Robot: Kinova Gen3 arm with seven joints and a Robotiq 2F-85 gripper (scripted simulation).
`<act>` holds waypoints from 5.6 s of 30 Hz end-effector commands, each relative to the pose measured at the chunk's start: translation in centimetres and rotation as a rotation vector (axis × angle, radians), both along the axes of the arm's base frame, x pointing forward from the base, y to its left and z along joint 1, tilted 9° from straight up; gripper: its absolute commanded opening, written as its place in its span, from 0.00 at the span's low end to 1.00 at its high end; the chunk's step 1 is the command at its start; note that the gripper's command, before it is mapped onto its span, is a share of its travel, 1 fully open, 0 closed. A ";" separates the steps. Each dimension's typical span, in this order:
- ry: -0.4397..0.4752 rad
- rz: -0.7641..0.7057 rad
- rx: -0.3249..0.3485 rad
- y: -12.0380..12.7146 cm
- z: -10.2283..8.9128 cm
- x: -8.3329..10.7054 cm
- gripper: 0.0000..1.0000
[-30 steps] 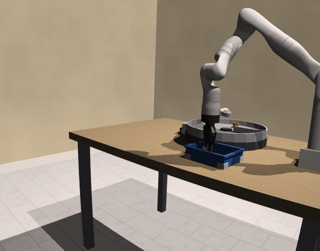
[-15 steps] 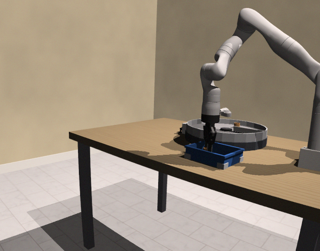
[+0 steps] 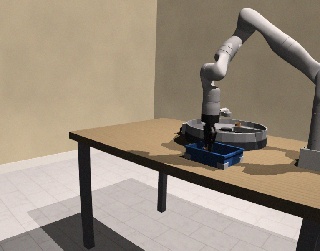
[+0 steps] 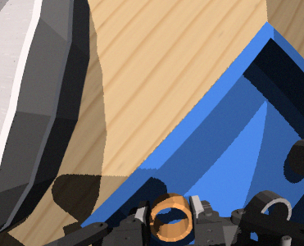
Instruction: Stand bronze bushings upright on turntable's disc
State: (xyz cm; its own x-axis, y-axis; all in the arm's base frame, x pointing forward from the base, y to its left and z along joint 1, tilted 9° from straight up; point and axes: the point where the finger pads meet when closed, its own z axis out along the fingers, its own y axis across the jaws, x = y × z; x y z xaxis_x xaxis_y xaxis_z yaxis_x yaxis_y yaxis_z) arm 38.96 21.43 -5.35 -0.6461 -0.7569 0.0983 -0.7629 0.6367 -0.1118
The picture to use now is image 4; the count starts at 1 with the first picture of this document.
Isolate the bronze bushing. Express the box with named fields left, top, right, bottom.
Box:
left=149, top=193, right=193, bottom=242

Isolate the blue crate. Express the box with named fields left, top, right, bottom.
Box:
left=81, top=22, right=304, bottom=228

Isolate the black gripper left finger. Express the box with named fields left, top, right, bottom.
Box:
left=43, top=200, right=151, bottom=246

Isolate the grey metal bushing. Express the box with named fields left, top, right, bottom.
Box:
left=288, top=139, right=304, bottom=175
left=247, top=190, right=292, bottom=221

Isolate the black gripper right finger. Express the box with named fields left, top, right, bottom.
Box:
left=189, top=195, right=304, bottom=246

